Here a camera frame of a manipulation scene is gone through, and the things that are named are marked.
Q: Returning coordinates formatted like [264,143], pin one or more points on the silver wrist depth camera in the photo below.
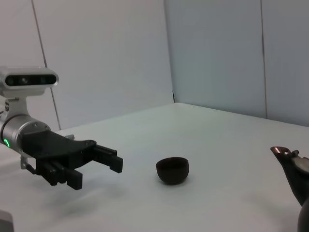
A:
[29,79]

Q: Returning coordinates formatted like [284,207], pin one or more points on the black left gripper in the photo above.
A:
[55,147]

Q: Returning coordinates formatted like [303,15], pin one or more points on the small dark teacup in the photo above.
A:
[172,170]

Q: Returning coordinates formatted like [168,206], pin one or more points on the silver metal connector plug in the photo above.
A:
[69,137]

